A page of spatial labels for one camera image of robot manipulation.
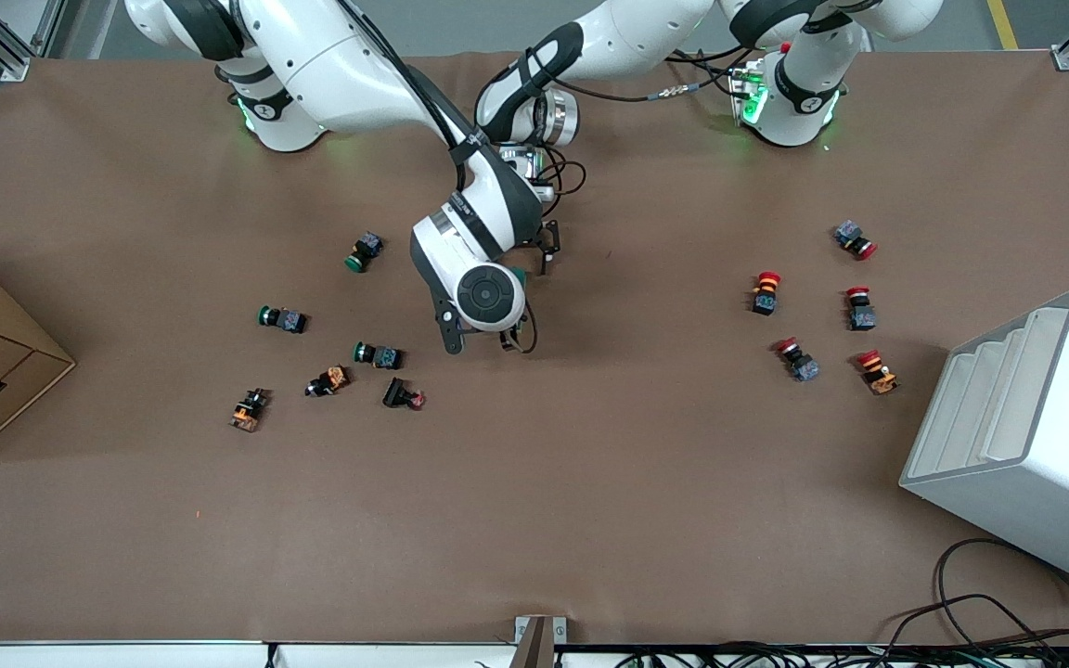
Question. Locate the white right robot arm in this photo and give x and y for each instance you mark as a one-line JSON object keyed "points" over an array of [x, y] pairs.
{"points": [[330, 65]]}

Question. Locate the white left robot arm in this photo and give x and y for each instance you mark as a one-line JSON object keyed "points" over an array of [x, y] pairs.
{"points": [[637, 37]]}

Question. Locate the brown paper table cover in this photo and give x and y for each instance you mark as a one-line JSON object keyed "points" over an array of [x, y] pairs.
{"points": [[590, 510]]}

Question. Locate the red emergency stop blue block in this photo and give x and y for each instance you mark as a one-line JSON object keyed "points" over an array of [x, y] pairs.
{"points": [[850, 234], [804, 367], [861, 317]]}

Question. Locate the red emergency stop orange block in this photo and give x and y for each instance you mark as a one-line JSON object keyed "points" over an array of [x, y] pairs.
{"points": [[880, 378]]}

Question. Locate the white slotted rack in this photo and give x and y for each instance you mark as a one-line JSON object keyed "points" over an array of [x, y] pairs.
{"points": [[1036, 464]]}

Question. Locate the green push button switch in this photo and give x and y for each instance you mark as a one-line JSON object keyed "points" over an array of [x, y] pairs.
{"points": [[289, 321], [366, 249], [384, 356]]}

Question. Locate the black switch red tip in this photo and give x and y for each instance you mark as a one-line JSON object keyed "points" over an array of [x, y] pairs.
{"points": [[397, 393]]}

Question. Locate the black button orange block switch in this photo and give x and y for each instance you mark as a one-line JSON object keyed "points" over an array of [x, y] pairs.
{"points": [[247, 413], [332, 378]]}

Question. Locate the metal table edge bracket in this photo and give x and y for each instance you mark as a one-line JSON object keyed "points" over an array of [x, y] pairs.
{"points": [[534, 640]]}

